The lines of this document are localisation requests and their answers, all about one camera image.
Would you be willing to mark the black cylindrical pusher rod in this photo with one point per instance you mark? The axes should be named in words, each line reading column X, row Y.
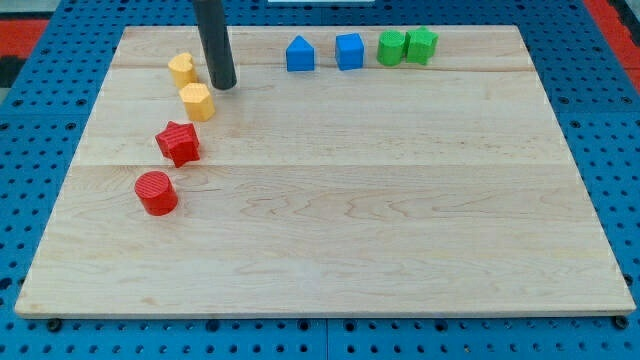
column 212, row 27

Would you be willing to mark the green star block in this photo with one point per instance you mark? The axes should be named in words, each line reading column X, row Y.
column 420, row 45

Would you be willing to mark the yellow heart block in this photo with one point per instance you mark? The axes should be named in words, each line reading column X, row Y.
column 182, row 70

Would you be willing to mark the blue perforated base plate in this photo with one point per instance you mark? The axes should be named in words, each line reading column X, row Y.
column 48, row 106

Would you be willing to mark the yellow hexagon block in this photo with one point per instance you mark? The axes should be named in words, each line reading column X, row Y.
column 197, row 101

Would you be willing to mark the red cylinder block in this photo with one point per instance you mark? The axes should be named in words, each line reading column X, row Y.
column 156, row 193

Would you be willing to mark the blue pentagon house block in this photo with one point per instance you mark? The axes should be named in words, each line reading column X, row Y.
column 300, row 55

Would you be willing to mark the wooden board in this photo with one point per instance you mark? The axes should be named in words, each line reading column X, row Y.
column 438, row 191

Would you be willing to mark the green cylinder block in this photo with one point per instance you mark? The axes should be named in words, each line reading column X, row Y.
column 390, row 47

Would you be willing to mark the red star block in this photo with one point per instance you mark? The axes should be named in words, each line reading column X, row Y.
column 179, row 143

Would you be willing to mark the blue cube block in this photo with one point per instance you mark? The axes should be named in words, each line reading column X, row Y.
column 349, row 51

